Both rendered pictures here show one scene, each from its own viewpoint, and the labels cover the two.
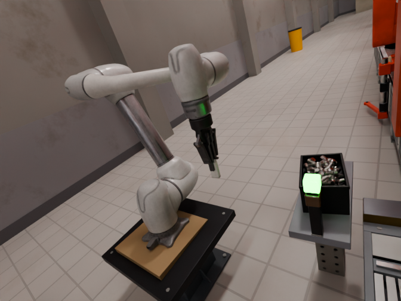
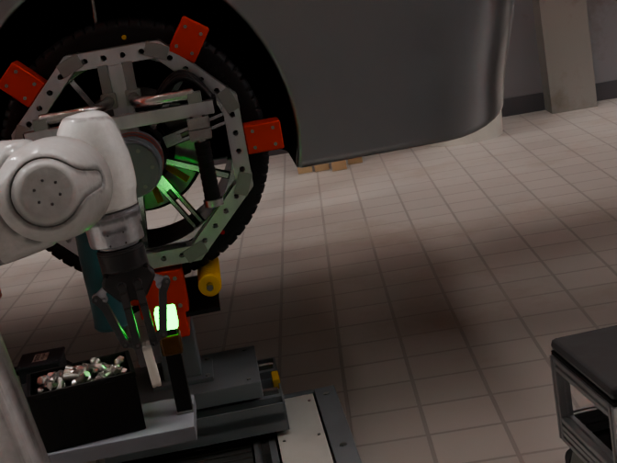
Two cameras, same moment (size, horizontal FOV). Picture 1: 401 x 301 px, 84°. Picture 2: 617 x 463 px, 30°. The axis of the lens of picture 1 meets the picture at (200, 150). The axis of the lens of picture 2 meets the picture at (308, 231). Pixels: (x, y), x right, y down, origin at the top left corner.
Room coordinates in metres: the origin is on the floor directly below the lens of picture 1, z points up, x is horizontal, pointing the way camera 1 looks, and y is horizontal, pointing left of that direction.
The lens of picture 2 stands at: (1.69, 1.44, 1.25)
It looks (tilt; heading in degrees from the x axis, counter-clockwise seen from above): 13 degrees down; 227
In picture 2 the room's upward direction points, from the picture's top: 10 degrees counter-clockwise
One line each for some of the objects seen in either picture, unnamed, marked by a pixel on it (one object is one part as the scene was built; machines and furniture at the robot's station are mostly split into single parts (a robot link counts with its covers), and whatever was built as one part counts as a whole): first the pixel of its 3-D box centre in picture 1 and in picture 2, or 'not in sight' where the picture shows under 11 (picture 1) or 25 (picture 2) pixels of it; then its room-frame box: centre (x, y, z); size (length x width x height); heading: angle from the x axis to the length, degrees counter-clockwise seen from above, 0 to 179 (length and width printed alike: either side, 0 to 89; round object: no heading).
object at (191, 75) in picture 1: (190, 71); (88, 163); (0.72, -0.05, 1.00); 0.13 x 0.11 x 0.16; 142
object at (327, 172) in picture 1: (322, 180); (84, 398); (0.62, -0.38, 0.51); 0.20 x 0.14 x 0.13; 148
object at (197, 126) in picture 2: not in sight; (198, 126); (0.09, -0.54, 0.93); 0.09 x 0.05 x 0.05; 50
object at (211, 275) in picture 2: not in sight; (208, 273); (-0.07, -0.81, 0.51); 0.29 x 0.06 x 0.06; 50
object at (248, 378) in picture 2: not in sight; (177, 343); (-0.02, -0.94, 0.32); 0.40 x 0.30 x 0.28; 140
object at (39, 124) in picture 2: not in sight; (72, 96); (0.24, -0.78, 1.03); 0.19 x 0.18 x 0.11; 50
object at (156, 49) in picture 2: not in sight; (134, 159); (0.08, -0.81, 0.85); 0.54 x 0.07 x 0.54; 140
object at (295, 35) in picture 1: (295, 40); not in sight; (7.22, -3.94, 0.31); 0.41 x 0.40 x 0.63; 135
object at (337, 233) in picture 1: (324, 194); (84, 437); (0.63, -0.39, 0.44); 0.43 x 0.17 x 0.03; 140
